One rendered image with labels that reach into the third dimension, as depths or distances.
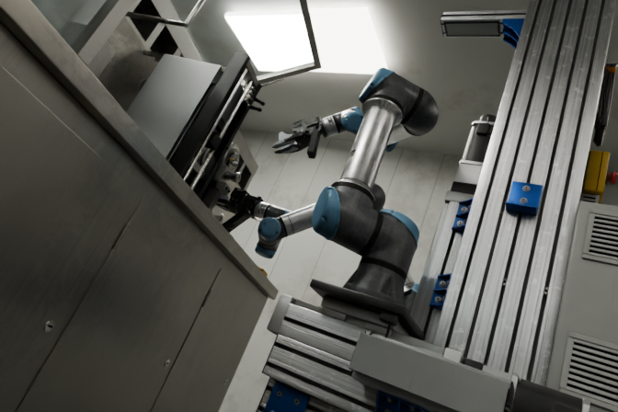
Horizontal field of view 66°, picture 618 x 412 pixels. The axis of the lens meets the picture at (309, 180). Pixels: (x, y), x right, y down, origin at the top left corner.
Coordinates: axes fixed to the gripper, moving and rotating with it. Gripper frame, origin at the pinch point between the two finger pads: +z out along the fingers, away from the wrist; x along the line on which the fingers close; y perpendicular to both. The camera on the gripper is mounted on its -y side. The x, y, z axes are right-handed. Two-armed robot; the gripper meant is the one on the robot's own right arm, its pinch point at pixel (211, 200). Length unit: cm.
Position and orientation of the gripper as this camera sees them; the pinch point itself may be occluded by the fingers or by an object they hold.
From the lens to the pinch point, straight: 189.9
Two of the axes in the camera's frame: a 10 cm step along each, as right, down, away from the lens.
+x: -1.7, -4.7, -8.7
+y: 3.8, -8.4, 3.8
